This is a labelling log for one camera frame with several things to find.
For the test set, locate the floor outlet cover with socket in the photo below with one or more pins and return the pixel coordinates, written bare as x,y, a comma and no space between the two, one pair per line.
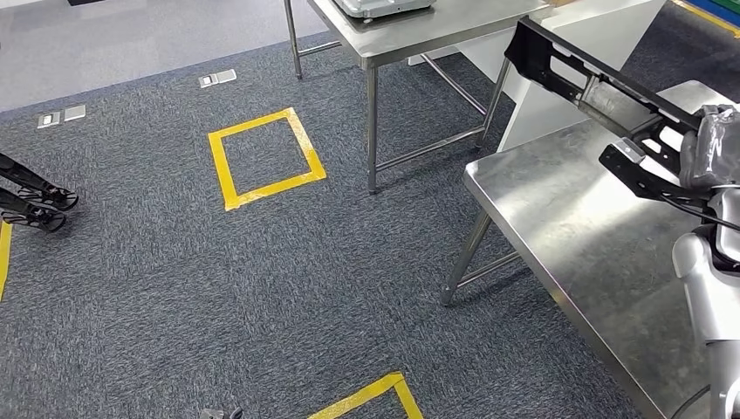
49,120
208,81

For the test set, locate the stainless steel workbench table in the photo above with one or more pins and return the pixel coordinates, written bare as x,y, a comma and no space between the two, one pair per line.
578,231

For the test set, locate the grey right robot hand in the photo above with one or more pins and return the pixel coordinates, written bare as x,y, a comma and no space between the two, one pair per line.
714,150

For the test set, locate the yellow floor tape square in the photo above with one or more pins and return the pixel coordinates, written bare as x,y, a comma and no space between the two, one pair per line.
222,173
4,260
358,399

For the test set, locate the long black plastic part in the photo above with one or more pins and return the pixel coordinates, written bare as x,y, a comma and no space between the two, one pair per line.
613,104

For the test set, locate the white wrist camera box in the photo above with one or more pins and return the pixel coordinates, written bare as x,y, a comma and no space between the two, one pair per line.
629,150

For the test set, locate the plain steel floor cover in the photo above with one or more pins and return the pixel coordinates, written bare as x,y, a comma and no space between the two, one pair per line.
226,76
75,113

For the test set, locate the yellow floor tape line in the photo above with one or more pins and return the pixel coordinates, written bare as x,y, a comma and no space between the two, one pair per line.
708,18

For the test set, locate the grey sheet metal panel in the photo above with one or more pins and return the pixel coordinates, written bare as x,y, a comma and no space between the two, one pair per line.
381,7

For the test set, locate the black humanoid robot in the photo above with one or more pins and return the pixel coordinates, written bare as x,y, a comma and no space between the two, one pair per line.
40,196

